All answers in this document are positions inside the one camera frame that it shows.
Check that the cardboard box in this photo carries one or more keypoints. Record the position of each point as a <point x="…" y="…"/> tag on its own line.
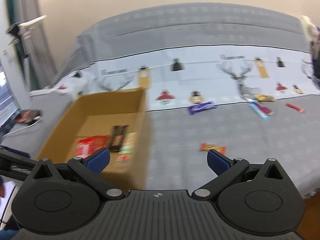
<point x="96" y="114"/>

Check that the yellow snack packet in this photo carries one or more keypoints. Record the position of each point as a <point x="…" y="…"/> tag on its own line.
<point x="264" y="98"/>

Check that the red white wafer pack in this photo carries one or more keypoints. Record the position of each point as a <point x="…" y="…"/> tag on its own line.
<point x="89" y="145"/>

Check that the green peanut snack bag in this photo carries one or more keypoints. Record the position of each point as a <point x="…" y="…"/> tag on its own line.
<point x="126" y="150"/>

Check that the light blue snack bar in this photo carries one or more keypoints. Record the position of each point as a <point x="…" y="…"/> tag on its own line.
<point x="257" y="111"/>

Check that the grey sofa cover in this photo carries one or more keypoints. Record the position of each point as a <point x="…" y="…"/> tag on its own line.
<point x="292" y="136"/>

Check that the silver purple snack pouch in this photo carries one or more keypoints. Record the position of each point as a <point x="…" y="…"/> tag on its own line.
<point x="264" y="108"/>

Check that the white deer print cloth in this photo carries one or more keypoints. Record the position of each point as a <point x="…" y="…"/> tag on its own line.
<point x="180" y="77"/>

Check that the thin red snack stick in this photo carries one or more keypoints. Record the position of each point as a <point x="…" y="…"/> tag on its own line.
<point x="295" y="107"/>

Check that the black smartphone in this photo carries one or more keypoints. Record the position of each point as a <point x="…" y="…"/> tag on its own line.
<point x="28" y="117"/>

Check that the grey curtain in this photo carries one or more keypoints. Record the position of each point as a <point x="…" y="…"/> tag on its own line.
<point x="42" y="67"/>

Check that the orange snack packet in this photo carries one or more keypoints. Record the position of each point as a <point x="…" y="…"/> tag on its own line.
<point x="206" y="147"/>

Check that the black white floor lamp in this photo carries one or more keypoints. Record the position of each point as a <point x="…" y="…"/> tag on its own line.
<point x="22" y="31"/>

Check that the purple chocolate bar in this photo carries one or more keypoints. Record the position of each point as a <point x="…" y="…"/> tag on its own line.
<point x="201" y="107"/>

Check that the dark brown snack bar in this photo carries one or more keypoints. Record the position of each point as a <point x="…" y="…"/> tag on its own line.
<point x="117" y="138"/>

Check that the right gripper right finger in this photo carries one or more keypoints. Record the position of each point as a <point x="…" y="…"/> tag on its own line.
<point x="227" y="170"/>

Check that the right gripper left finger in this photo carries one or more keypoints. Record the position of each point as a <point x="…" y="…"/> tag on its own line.
<point x="88" y="170"/>

